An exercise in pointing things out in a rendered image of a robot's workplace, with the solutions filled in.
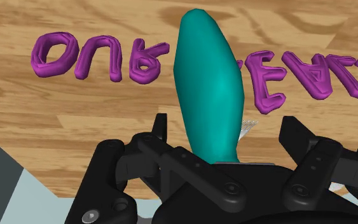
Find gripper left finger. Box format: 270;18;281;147
64;113;248;224

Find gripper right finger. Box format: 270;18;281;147
279;116;358;216

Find white fork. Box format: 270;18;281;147
238;119;259;141

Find teal tapered vase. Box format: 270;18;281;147
173;8;245;165

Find purple letter sign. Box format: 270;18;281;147
30;31;358;115

